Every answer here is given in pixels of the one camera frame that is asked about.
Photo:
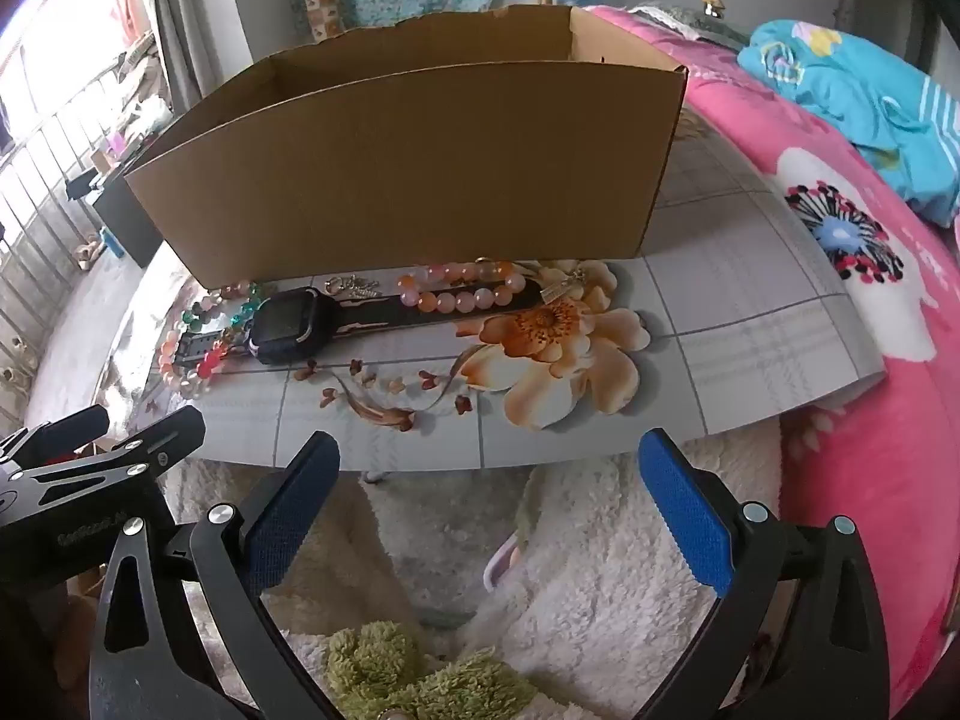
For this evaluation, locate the patterned paper roll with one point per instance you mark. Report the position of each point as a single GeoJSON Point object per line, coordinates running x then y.
{"type": "Point", "coordinates": [322, 7]}

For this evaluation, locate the purple slipper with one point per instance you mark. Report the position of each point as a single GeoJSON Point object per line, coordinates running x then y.
{"type": "Point", "coordinates": [501, 566]}

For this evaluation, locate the cardboard box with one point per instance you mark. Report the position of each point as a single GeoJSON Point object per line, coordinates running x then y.
{"type": "Point", "coordinates": [405, 165]}

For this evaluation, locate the grey crochet cloth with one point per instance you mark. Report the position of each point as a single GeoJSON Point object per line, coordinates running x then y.
{"type": "Point", "coordinates": [690, 22]}

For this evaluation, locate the black box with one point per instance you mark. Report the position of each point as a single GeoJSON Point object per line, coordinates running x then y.
{"type": "Point", "coordinates": [124, 221]}

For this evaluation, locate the metal window railing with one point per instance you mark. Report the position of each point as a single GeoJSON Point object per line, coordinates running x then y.
{"type": "Point", "coordinates": [30, 255]}

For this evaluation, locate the blue printed blanket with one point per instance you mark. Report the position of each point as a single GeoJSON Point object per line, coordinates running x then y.
{"type": "Point", "coordinates": [847, 90]}

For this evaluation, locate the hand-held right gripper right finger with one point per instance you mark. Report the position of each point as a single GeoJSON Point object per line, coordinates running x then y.
{"type": "Point", "coordinates": [686, 510]}

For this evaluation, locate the black smartwatch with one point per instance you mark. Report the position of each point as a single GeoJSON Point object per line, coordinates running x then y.
{"type": "Point", "coordinates": [292, 326]}

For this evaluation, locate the grey curtain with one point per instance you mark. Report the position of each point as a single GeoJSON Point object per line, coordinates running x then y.
{"type": "Point", "coordinates": [199, 22]}

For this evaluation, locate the pink hanging garment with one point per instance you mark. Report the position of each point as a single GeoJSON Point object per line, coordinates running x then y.
{"type": "Point", "coordinates": [127, 7]}

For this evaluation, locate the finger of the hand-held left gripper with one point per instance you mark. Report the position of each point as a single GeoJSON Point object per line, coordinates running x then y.
{"type": "Point", "coordinates": [150, 450]}
{"type": "Point", "coordinates": [60, 439]}

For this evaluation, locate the pink floral blanket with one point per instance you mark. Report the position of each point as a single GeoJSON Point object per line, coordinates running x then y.
{"type": "Point", "coordinates": [847, 465]}

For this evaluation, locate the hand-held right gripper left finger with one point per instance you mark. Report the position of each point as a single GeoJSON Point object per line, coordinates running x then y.
{"type": "Point", "coordinates": [289, 517]}

